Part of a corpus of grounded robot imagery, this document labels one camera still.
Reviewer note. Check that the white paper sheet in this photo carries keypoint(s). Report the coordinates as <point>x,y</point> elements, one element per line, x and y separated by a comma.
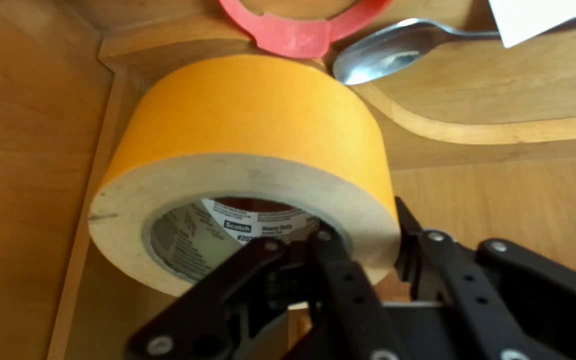
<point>518,20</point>

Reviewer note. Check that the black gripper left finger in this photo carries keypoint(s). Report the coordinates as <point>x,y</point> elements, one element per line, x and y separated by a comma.
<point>243,297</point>

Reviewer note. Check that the metal spoon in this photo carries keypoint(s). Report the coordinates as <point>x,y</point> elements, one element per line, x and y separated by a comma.
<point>397,47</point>

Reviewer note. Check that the wooden roll-top desk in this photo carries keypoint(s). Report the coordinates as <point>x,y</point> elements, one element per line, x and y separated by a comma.
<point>71,73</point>

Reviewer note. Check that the orange masking tape roll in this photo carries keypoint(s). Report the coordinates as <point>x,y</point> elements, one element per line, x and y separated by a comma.
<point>230,149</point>

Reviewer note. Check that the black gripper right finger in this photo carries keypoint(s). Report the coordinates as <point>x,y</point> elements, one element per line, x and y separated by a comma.
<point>496,300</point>

